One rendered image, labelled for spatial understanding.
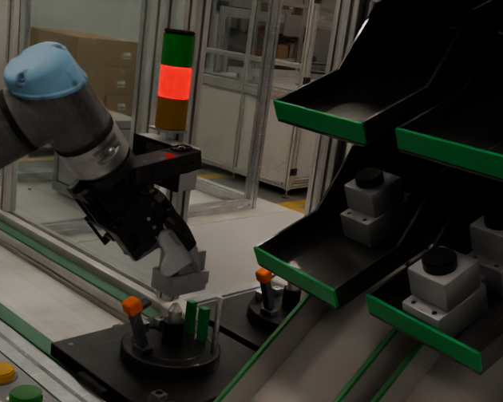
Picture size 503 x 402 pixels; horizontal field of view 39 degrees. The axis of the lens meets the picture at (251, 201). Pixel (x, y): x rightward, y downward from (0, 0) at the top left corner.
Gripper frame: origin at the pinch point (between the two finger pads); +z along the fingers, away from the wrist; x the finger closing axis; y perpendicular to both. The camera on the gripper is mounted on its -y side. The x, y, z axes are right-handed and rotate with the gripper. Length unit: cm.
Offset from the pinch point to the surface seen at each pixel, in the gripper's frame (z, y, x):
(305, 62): 252, -309, -319
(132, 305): -1.7, 10.3, 0.8
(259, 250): -11.9, 0.9, 21.0
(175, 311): 5.3, 6.0, 0.5
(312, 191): 80, -71, -63
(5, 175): 13, -5, -76
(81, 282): 19.2, 5.5, -36.8
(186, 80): -9.6, -23.0, -16.5
